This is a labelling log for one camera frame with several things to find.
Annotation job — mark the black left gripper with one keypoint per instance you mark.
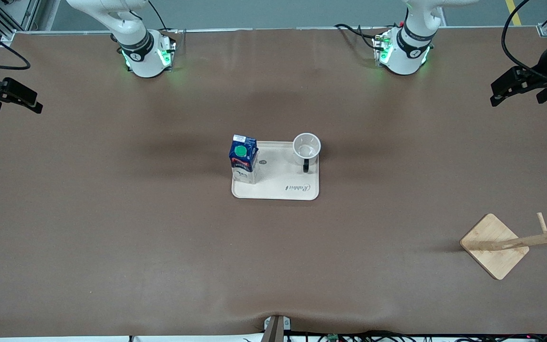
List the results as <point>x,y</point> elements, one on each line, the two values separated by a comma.
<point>542,76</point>

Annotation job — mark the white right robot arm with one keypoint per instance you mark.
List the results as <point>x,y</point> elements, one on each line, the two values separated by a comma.
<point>145,61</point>

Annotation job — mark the beige plastic tray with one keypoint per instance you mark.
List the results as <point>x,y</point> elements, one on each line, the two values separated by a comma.
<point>278,183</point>

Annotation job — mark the brown camera mount post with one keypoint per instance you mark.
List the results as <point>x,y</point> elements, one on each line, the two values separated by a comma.
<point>276,330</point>

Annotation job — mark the brown table cover mat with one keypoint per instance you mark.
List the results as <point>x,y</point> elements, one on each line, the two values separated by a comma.
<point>159,237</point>

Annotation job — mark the small green circuit board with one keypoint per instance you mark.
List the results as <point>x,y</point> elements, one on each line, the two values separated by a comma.
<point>333,338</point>

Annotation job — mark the wooden cup rack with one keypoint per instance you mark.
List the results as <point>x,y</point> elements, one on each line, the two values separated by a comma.
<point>492,256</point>

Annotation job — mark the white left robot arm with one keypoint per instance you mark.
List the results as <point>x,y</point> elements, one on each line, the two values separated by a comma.
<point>409,57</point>

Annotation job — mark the blue milk carton green cap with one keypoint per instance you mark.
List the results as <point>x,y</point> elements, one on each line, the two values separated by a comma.
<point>242,164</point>

